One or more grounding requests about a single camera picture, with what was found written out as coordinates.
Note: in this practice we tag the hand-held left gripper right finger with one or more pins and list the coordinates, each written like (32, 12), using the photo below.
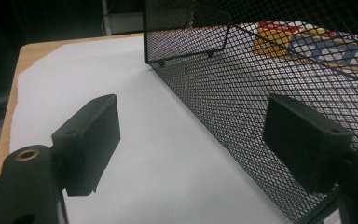
(304, 146)

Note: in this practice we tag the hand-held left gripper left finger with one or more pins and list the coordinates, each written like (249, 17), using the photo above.
(87, 143)

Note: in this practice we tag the colourful snack packet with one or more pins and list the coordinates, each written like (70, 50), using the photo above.
(317, 46)

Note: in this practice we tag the white paper sheet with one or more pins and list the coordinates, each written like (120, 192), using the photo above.
(155, 140)

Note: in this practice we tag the grey metal stand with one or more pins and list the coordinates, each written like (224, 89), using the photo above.
(118, 21)

